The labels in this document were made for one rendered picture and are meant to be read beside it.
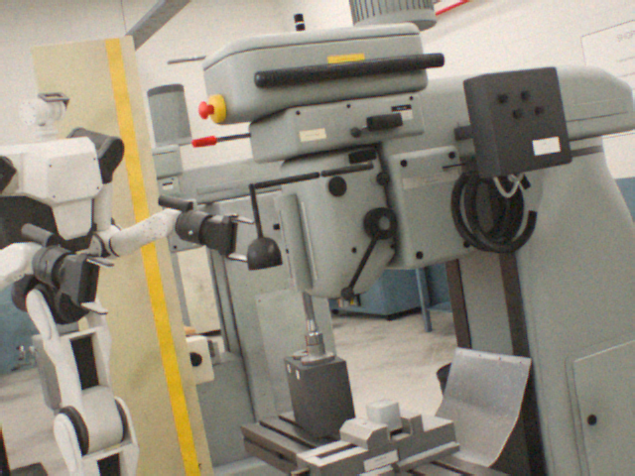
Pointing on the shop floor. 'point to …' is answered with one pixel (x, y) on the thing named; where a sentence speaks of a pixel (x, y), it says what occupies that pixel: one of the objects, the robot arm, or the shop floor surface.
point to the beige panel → (160, 344)
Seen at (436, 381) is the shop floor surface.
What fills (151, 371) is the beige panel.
